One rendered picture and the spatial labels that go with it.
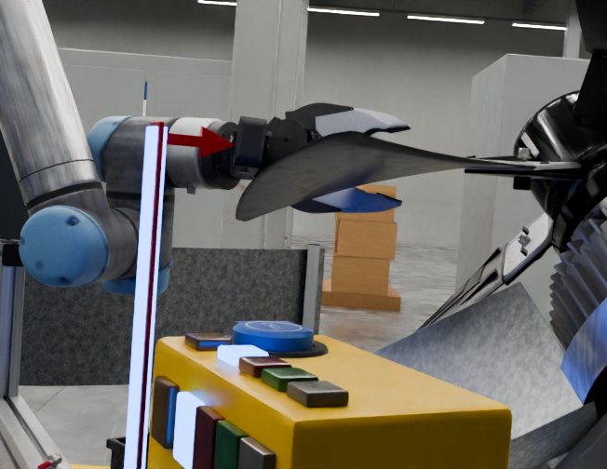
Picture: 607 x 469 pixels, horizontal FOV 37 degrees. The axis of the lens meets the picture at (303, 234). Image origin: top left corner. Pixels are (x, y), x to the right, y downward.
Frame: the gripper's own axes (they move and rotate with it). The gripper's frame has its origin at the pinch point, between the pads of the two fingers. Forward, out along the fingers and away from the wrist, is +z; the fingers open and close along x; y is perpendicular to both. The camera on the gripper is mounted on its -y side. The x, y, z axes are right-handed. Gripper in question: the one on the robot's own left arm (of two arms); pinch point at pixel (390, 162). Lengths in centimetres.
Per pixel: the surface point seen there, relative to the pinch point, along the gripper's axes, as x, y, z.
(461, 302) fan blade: 12.3, 11.6, 4.9
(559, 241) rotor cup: 5.5, 5.6, 15.0
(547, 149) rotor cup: -3.2, 7.2, 12.8
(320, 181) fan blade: 3.2, -8.6, -2.9
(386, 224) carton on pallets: -45, 751, -285
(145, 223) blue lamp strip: 9.0, -23.7, -9.5
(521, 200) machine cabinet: -62, 594, -121
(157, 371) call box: 16.8, -40.9, 4.8
